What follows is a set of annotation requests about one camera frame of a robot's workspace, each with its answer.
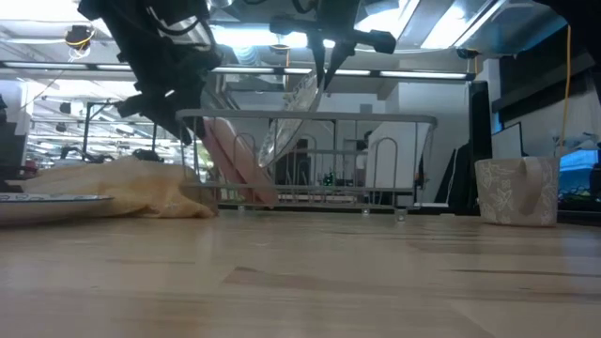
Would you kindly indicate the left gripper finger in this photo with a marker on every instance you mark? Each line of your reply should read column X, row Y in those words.
column 198, row 117
column 178, row 127

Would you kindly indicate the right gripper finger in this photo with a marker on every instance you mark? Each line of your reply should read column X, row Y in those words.
column 318, row 56
column 335, row 54

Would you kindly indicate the pink plate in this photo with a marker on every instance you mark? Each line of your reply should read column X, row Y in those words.
column 239, row 164

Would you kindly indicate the clear glass plate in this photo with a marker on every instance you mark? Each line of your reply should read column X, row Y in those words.
column 291, row 127

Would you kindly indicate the floral patterned plate blue rim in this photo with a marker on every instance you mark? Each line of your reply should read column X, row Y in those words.
column 47, row 206

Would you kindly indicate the beige floral patterned mug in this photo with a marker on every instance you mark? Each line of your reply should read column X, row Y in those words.
column 512, row 192

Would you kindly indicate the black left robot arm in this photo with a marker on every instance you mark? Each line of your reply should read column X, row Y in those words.
column 141, row 28

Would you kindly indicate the yellow checked cloth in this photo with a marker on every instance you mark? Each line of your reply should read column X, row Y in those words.
column 131, row 188

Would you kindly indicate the person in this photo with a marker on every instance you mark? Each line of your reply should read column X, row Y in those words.
column 362, row 141

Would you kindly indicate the white cabinet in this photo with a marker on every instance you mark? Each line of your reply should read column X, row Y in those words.
column 408, row 131

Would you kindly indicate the white board panel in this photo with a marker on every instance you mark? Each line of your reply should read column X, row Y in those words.
column 507, row 141

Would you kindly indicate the blue lit screen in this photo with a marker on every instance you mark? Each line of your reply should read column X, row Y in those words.
column 577, row 169

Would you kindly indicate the LED light bar frame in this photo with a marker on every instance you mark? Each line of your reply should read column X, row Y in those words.
column 413, row 74

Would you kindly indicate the black vertical frame post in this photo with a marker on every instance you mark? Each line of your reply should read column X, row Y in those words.
column 481, row 141

